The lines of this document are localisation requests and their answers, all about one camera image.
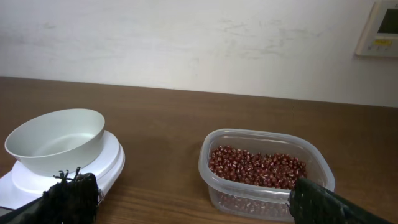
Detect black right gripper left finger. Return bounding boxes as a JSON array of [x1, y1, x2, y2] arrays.
[[1, 167, 100, 224]]

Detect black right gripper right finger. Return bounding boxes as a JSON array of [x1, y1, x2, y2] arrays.
[[288, 178, 391, 224]]

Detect white digital kitchen scale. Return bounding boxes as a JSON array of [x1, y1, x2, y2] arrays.
[[1, 131, 125, 210]]

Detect white plastic bowl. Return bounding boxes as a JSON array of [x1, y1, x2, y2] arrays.
[[4, 108, 105, 176]]

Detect clear plastic food container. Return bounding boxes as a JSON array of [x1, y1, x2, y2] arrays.
[[198, 129, 335, 222]]

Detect red adzuki beans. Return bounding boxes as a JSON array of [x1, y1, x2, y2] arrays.
[[208, 145, 308, 190]]

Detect beige wall control panel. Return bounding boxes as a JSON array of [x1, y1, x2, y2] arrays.
[[355, 0, 397, 57]]

